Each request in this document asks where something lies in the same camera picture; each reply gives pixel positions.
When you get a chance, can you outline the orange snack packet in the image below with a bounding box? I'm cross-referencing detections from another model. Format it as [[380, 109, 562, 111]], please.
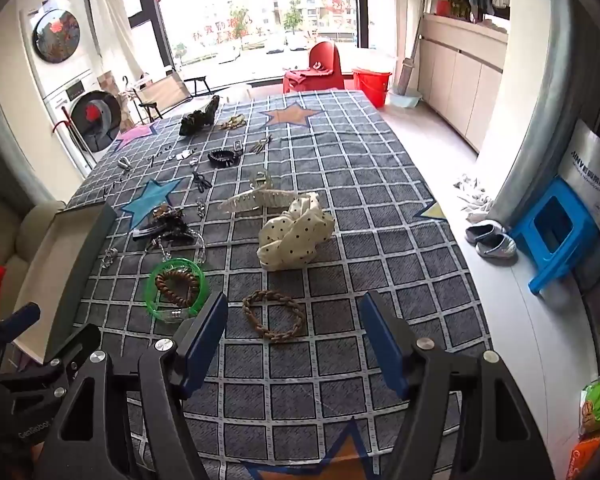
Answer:
[[561, 432, 600, 480]]

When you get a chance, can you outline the black beaded bracelet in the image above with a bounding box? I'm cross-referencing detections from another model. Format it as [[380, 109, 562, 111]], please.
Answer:
[[208, 148, 241, 167]]

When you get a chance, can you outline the folding chair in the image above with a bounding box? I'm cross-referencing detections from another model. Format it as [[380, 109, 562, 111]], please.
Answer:
[[130, 71, 194, 121]]

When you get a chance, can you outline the white dryer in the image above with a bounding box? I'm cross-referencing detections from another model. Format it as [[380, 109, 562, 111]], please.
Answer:
[[22, 0, 102, 97]]

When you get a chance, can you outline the red bucket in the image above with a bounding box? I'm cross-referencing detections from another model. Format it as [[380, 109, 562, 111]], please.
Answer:
[[352, 66, 393, 107]]

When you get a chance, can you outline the brown patterned hair clip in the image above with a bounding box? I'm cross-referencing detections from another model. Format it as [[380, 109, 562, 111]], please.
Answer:
[[151, 203, 184, 222]]

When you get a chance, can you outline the red child chair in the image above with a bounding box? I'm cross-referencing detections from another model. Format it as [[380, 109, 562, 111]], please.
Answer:
[[283, 40, 347, 94]]

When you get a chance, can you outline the blue plastic stool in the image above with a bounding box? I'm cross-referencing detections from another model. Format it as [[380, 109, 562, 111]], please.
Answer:
[[508, 176, 600, 296]]

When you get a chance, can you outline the silver shoe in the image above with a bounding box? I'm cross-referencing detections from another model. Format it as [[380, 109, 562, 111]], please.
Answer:
[[474, 232, 518, 260], [464, 219, 509, 246]]

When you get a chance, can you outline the grey cardboard box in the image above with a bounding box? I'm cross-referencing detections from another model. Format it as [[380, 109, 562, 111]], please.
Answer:
[[12, 203, 118, 367]]

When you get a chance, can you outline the beige cabinet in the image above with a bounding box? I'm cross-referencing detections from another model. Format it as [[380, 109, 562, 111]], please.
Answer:
[[417, 12, 509, 154]]

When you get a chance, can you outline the green plastic bangle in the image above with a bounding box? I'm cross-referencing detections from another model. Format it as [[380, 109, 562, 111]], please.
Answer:
[[145, 257, 210, 323]]

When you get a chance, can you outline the white printed bag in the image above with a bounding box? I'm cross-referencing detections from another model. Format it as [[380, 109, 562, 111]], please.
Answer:
[[557, 118, 600, 234]]

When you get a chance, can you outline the black hair clip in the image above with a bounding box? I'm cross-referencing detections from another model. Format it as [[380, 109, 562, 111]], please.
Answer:
[[132, 221, 194, 244]]

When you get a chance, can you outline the cream polka dot scrunchie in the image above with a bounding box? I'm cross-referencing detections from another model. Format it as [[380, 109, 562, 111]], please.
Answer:
[[257, 192, 333, 272]]

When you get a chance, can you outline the brown braided bracelet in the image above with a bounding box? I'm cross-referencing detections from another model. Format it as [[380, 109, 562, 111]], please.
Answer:
[[155, 269, 204, 307], [242, 290, 306, 343]]

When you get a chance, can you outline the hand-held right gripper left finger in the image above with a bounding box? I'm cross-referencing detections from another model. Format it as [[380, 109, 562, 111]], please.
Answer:
[[42, 292, 229, 480]]

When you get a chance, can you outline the white cloth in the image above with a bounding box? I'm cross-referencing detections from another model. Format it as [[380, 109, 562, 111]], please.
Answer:
[[452, 173, 495, 224]]

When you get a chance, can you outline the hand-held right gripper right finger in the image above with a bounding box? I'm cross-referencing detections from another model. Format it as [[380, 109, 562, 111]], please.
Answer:
[[358, 290, 556, 480]]

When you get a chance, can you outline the cream hair claw clip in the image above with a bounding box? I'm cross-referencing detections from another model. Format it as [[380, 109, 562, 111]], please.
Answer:
[[219, 187, 301, 216]]

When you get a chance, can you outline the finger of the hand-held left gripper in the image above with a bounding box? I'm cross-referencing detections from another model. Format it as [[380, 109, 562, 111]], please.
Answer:
[[0, 325, 102, 388], [0, 302, 42, 358]]

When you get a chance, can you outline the white curtain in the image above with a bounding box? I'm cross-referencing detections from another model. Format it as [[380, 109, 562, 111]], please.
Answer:
[[86, 0, 147, 82]]

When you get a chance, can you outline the red ribbon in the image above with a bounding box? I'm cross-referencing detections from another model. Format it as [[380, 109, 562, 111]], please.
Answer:
[[54, 107, 77, 134]]

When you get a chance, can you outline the beige sofa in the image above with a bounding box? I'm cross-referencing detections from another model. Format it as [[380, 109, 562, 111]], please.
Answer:
[[0, 200, 67, 291]]

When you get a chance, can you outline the clear chain bracelet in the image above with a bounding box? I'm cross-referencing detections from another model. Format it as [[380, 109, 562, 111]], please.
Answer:
[[145, 230, 207, 266]]

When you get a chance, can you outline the dark hair claw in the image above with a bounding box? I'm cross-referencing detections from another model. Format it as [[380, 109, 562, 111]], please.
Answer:
[[179, 95, 221, 136]]

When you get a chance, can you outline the light blue basin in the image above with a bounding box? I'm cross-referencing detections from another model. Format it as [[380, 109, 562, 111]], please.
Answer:
[[387, 90, 422, 110]]

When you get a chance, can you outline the broom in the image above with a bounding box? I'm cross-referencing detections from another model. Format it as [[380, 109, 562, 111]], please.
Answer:
[[396, 14, 431, 97]]

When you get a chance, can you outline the grey checked star tablecloth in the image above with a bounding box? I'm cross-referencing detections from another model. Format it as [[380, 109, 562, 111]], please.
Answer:
[[65, 89, 496, 480]]

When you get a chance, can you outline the white washing machine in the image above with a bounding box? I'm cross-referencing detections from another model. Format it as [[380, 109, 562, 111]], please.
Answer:
[[45, 72, 124, 171]]

